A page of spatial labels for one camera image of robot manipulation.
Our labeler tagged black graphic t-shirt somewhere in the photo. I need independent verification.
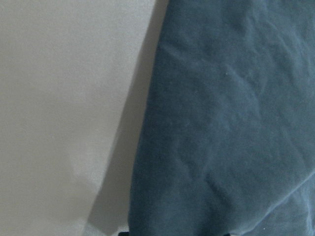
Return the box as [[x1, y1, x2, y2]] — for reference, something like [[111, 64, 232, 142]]
[[128, 0, 315, 236]]

